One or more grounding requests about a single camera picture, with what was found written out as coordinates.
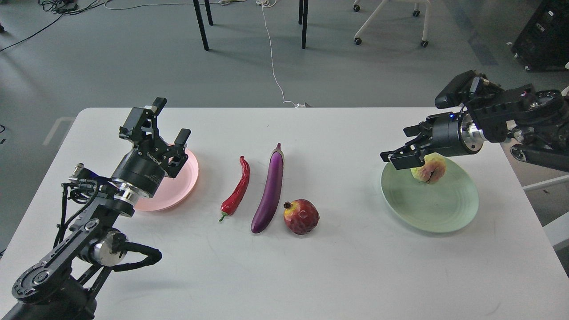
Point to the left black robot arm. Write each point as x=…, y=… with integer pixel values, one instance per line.
x=64, y=284

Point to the red chili pepper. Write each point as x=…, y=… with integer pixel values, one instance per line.
x=231, y=204

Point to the pink plate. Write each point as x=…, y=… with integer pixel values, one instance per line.
x=172, y=191

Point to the green custard apple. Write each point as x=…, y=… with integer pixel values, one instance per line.
x=433, y=169

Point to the black equipment case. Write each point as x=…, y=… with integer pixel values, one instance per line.
x=543, y=44

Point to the white chair at right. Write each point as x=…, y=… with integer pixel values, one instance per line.
x=533, y=177

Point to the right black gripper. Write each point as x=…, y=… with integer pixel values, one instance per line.
x=449, y=134

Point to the green plate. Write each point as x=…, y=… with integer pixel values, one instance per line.
x=447, y=205

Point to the black table legs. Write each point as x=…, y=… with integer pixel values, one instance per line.
x=302, y=20

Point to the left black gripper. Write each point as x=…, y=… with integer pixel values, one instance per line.
x=150, y=159

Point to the purple eggplant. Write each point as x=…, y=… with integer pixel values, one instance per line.
x=272, y=191

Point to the red pomegranate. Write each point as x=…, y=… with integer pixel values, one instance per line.
x=300, y=216

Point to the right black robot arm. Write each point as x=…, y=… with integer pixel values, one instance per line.
x=536, y=120

